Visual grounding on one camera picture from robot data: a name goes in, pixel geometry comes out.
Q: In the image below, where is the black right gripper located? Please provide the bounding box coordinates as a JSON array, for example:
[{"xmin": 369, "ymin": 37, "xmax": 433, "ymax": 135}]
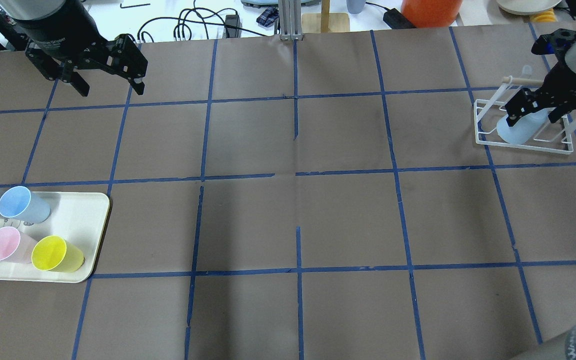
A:
[{"xmin": 505, "ymin": 63, "xmax": 576, "ymax": 127}]

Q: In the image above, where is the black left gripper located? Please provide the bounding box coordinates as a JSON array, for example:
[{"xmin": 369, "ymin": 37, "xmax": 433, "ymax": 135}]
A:
[{"xmin": 23, "ymin": 5, "xmax": 148, "ymax": 97}]

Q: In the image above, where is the light blue plastic cup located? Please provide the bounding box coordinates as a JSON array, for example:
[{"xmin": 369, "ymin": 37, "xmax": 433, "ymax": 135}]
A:
[{"xmin": 496, "ymin": 108, "xmax": 549, "ymax": 145}]

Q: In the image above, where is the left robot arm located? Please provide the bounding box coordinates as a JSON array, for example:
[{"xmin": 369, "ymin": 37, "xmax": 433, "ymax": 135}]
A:
[{"xmin": 0, "ymin": 0, "xmax": 148, "ymax": 97}]

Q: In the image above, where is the yellow plastic cup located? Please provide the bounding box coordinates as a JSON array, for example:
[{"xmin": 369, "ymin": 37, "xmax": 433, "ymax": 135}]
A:
[{"xmin": 30, "ymin": 235, "xmax": 86, "ymax": 273}]

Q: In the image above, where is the pink plastic cup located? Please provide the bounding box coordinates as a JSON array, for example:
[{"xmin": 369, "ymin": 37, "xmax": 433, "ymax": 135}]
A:
[{"xmin": 0, "ymin": 227, "xmax": 38, "ymax": 264}]

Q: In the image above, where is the blue cup on desk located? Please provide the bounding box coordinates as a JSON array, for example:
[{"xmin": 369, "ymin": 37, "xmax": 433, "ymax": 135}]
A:
[{"xmin": 346, "ymin": 0, "xmax": 366, "ymax": 15}]

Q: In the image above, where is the yellow coiled toy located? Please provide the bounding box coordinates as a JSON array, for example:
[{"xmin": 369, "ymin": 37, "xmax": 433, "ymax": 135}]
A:
[{"xmin": 529, "ymin": 8, "xmax": 558, "ymax": 23}]

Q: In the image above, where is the beige plate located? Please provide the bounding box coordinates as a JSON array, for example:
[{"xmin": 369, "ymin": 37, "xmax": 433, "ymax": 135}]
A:
[{"xmin": 496, "ymin": 0, "xmax": 562, "ymax": 16}]

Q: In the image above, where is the black power adapter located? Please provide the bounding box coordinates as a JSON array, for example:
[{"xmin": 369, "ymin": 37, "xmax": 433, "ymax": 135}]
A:
[{"xmin": 222, "ymin": 14, "xmax": 242, "ymax": 39}]

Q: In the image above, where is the orange bucket with lid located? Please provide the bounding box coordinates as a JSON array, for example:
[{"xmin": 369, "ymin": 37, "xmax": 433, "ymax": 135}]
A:
[{"xmin": 400, "ymin": 0, "xmax": 463, "ymax": 28}]

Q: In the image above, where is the cream plastic tray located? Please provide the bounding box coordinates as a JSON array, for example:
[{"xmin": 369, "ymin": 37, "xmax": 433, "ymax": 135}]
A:
[{"xmin": 0, "ymin": 191, "xmax": 111, "ymax": 283}]

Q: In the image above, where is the wooden mug tree stand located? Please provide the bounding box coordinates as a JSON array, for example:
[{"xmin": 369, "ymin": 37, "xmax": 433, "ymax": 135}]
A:
[{"xmin": 301, "ymin": 0, "xmax": 350, "ymax": 34}]

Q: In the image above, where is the white wire cup rack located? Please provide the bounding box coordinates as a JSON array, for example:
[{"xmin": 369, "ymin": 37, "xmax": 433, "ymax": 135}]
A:
[{"xmin": 473, "ymin": 65, "xmax": 576, "ymax": 155}]

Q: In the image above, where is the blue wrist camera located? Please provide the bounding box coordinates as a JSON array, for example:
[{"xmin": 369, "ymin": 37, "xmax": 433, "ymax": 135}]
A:
[{"xmin": 530, "ymin": 28, "xmax": 576, "ymax": 57}]

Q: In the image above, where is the aluminium frame post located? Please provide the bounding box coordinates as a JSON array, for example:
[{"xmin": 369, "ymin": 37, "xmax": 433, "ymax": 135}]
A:
[{"xmin": 278, "ymin": 0, "xmax": 303, "ymax": 41}]

